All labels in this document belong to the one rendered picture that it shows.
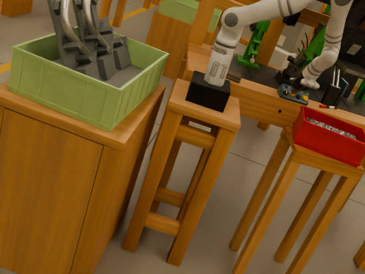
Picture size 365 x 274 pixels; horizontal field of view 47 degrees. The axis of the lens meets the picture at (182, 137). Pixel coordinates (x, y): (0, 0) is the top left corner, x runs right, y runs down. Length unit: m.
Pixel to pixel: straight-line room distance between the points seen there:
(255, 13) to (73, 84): 0.76
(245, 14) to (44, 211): 1.11
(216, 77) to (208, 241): 1.03
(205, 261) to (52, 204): 0.96
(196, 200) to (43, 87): 0.87
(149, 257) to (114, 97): 1.03
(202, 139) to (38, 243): 0.81
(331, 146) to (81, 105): 1.11
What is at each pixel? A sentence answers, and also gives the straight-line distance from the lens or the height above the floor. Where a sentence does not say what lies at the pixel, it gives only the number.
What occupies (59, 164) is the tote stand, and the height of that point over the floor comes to 0.61.
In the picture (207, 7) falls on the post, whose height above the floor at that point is 1.11.
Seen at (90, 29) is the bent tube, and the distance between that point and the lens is 1.72.
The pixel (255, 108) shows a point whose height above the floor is 0.81.
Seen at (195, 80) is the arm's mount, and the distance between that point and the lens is 1.83.
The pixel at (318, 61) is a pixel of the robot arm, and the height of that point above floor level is 1.16.
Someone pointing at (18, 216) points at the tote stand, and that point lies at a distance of 1.83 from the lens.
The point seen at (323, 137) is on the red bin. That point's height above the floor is 0.88.
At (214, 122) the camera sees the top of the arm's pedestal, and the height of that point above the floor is 0.82.
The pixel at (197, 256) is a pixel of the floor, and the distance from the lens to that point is 2.36.
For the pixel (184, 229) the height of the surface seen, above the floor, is 0.24.
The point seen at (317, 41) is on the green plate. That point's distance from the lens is 2.43.
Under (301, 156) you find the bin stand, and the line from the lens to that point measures 1.95.
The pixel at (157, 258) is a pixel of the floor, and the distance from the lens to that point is 2.25.
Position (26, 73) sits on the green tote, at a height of 0.88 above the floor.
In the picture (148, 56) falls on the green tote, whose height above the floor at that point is 0.91.
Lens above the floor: 1.51
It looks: 26 degrees down
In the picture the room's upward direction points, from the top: 20 degrees clockwise
